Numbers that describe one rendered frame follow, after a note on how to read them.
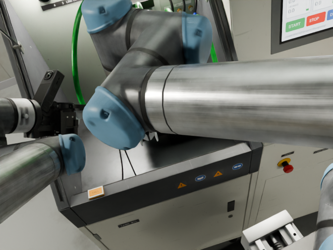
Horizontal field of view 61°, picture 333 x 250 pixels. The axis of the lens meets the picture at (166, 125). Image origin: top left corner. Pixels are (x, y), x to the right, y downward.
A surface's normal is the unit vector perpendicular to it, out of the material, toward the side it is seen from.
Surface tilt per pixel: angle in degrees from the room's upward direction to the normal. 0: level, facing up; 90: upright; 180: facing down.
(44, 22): 90
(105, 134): 90
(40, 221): 0
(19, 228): 0
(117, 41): 73
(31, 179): 86
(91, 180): 0
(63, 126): 77
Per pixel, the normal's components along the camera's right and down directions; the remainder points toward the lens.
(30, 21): 0.25, 0.72
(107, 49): -0.36, 0.78
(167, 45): 0.44, -0.35
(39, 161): 0.82, -0.57
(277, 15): 0.21, 0.55
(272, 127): -0.48, 0.58
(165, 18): -0.15, -0.63
